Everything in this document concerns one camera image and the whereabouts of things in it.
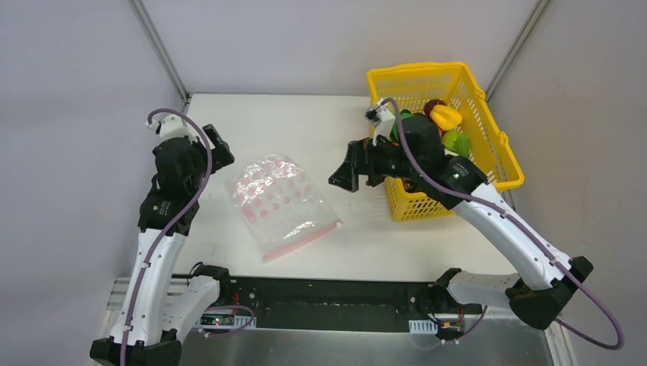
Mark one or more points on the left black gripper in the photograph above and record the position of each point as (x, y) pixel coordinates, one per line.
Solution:
(215, 149)

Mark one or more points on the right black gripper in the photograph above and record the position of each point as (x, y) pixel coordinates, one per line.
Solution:
(364, 165)

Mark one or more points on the green toy bok choy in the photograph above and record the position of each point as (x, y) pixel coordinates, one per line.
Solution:
(394, 134)

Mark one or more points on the clear pink-dotted zip bag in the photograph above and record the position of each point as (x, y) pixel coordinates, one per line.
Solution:
(280, 205)

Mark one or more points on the dark purple toy onion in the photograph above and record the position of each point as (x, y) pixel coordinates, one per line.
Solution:
(430, 105)

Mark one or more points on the yellow toy bell pepper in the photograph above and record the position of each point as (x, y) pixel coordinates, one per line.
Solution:
(445, 117)

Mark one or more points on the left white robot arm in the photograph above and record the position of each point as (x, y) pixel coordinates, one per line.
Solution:
(146, 333)

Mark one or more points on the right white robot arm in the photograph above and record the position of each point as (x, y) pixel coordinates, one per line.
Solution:
(540, 288)

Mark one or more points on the yellow plastic basket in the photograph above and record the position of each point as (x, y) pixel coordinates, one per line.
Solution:
(412, 85)

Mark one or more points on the green toy lime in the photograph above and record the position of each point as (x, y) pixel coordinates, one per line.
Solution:
(457, 142)

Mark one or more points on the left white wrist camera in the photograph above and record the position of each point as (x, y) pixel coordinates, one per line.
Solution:
(171, 127)

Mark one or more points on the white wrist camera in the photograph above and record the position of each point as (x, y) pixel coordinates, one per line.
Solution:
(382, 120)
(171, 127)

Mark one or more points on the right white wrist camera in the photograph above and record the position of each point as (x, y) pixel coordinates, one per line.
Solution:
(382, 120)

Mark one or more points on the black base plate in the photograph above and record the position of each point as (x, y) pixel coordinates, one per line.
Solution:
(332, 305)

